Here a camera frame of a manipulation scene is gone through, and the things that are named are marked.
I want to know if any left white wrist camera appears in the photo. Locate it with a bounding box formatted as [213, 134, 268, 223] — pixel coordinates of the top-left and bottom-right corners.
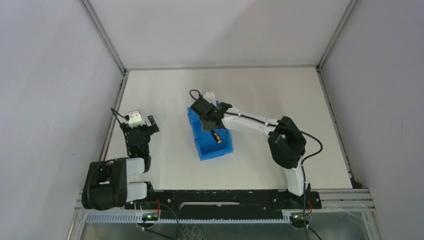
[128, 110, 146, 128]

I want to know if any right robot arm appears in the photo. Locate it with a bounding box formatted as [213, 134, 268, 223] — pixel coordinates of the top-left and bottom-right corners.
[189, 96, 324, 211]

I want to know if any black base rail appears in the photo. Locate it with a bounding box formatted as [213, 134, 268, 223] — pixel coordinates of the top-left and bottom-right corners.
[124, 189, 322, 221]

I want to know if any blue plastic bin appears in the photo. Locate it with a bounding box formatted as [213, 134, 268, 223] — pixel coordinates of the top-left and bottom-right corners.
[187, 108, 233, 161]

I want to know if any aluminium frame rail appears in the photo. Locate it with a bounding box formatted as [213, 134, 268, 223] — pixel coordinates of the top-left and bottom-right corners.
[97, 69, 129, 162]

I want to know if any right controller board with cables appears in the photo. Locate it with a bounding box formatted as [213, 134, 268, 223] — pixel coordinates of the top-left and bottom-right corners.
[290, 200, 322, 240]

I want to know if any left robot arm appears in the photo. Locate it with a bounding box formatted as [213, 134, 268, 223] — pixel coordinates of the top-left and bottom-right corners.
[81, 115, 159, 211]

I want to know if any controller board with cables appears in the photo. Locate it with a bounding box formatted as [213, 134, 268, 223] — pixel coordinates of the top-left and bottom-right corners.
[134, 200, 180, 240]
[290, 200, 322, 240]

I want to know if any left controller board with cables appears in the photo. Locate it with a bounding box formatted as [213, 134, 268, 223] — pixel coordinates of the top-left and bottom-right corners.
[134, 200, 180, 240]

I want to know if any black yellow screwdriver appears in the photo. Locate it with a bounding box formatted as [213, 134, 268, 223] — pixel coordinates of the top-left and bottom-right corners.
[210, 130, 222, 144]

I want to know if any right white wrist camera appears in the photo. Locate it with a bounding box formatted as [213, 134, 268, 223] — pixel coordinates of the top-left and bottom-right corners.
[202, 91, 217, 106]

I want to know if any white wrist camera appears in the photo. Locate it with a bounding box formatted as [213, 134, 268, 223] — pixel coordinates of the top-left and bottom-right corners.
[202, 91, 217, 106]
[128, 110, 146, 128]

